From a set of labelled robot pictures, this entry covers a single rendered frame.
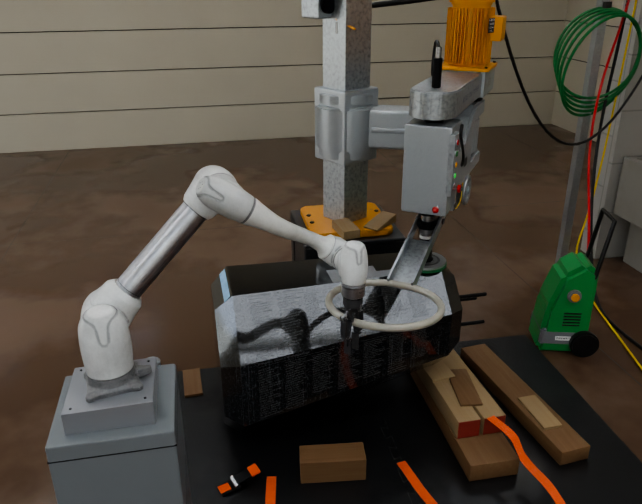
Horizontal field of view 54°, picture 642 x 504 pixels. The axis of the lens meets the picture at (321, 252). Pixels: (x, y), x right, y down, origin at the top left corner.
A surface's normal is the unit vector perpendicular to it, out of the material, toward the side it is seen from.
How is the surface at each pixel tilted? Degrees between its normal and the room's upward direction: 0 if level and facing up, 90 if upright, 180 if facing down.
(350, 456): 0
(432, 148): 90
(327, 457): 0
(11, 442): 0
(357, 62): 90
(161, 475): 90
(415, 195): 90
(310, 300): 45
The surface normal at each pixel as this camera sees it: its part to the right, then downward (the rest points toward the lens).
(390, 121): -0.21, 0.39
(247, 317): 0.18, -0.37
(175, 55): 0.20, 0.40
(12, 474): 0.00, -0.91
